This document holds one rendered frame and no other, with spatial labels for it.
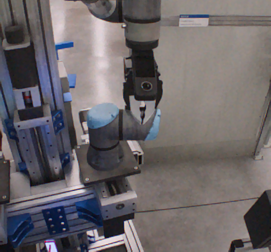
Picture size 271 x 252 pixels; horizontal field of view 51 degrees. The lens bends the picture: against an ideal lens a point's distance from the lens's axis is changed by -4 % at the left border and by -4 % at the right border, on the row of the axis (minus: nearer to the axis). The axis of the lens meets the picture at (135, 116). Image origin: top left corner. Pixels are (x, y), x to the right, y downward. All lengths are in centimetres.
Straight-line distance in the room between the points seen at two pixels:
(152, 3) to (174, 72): 158
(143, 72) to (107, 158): 58
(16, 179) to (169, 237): 125
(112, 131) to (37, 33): 42
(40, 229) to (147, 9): 103
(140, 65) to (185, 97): 168
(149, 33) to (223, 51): 162
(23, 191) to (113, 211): 38
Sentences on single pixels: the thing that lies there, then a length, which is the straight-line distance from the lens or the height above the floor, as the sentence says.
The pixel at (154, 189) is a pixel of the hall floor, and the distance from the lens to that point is 246.
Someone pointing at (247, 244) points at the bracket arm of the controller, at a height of 106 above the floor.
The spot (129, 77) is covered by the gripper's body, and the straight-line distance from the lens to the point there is 64.
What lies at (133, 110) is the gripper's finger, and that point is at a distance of 69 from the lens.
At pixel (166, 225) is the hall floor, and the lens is 226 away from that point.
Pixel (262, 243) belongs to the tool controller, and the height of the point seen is 111.
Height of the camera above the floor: 185
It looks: 35 degrees down
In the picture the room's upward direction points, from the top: straight up
